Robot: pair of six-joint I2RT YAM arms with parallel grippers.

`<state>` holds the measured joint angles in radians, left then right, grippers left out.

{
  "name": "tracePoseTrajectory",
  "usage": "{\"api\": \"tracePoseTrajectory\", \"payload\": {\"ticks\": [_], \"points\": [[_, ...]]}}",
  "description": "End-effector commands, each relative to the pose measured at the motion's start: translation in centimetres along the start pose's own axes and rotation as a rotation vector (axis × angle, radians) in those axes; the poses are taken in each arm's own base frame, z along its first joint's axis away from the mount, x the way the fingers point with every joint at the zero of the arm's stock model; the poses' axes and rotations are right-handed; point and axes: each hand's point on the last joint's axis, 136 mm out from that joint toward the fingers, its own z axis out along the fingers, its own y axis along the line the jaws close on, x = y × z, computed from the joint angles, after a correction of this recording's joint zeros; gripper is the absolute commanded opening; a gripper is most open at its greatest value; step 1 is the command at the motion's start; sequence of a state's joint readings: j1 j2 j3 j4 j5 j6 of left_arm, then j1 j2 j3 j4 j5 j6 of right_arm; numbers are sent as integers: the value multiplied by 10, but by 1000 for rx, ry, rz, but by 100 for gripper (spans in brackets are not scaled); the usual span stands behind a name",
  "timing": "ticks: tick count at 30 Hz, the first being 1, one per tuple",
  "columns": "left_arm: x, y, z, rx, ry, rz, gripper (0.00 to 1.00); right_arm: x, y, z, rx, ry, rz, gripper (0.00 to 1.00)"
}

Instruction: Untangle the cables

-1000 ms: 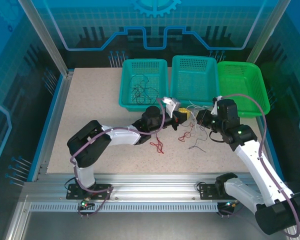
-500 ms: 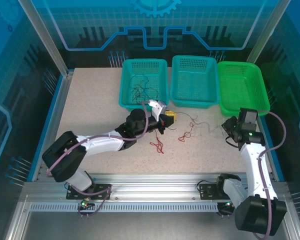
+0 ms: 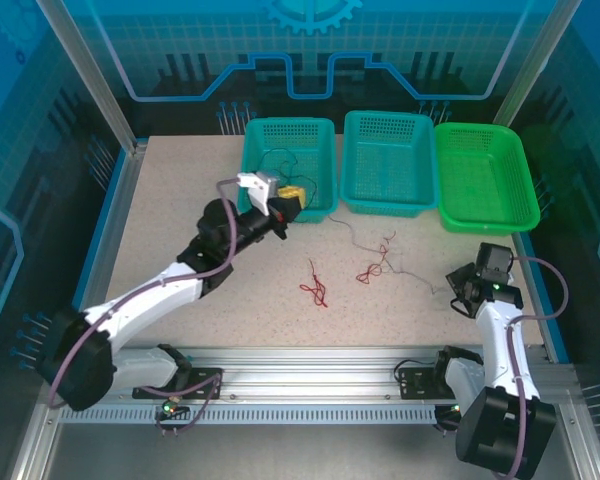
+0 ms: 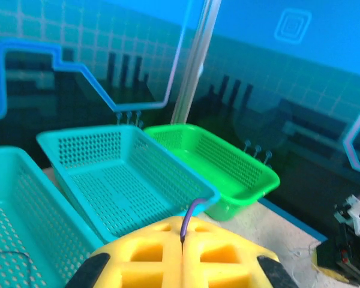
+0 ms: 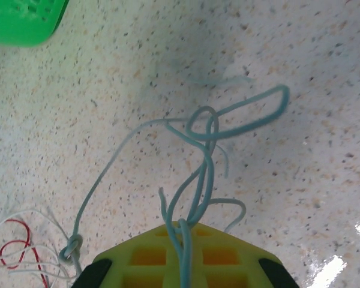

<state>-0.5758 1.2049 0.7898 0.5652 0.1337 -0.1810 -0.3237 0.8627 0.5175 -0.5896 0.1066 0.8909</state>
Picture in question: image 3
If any dark thin cable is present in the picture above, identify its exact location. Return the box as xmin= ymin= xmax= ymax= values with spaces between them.
xmin=257 ymin=147 xmax=320 ymax=210

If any white thin cable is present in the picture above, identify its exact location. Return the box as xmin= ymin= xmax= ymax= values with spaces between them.
xmin=327 ymin=214 xmax=449 ymax=304

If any red thin cable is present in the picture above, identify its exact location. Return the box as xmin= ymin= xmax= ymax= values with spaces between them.
xmin=298 ymin=257 xmax=332 ymax=310
xmin=355 ymin=229 xmax=399 ymax=286

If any teal perforated plastic basket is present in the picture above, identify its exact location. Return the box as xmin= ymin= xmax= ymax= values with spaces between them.
xmin=236 ymin=116 xmax=340 ymax=226
xmin=339 ymin=109 xmax=439 ymax=220

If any green perforated plastic basket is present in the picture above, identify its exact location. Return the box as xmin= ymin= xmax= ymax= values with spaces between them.
xmin=433 ymin=121 xmax=542 ymax=236

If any blue transparent side panel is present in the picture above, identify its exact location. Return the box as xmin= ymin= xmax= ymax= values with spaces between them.
xmin=499 ymin=0 xmax=600 ymax=401
xmin=0 ymin=0 xmax=131 ymax=401

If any blue printed back panel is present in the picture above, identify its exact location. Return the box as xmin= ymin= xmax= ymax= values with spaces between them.
xmin=44 ymin=0 xmax=561 ymax=140

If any small lit circuit board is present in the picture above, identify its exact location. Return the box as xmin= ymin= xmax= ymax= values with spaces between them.
xmin=154 ymin=397 xmax=192 ymax=427
xmin=433 ymin=402 xmax=469 ymax=432

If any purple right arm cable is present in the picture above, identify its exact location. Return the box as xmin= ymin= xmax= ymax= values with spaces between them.
xmin=496 ymin=255 xmax=568 ymax=480

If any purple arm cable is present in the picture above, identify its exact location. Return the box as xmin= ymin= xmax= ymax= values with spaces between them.
xmin=46 ymin=177 xmax=241 ymax=412
xmin=496 ymin=255 xmax=568 ymax=480

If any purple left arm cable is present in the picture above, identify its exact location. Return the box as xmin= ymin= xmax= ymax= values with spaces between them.
xmin=46 ymin=177 xmax=241 ymax=412

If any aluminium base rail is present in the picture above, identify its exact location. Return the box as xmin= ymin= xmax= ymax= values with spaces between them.
xmin=99 ymin=344 xmax=549 ymax=409

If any aluminium frame post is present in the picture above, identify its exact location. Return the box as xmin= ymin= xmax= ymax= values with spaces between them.
xmin=491 ymin=0 xmax=584 ymax=134
xmin=35 ymin=0 xmax=149 ymax=157

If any white slotted cable duct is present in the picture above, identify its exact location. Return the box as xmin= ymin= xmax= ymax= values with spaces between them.
xmin=58 ymin=405 xmax=451 ymax=427

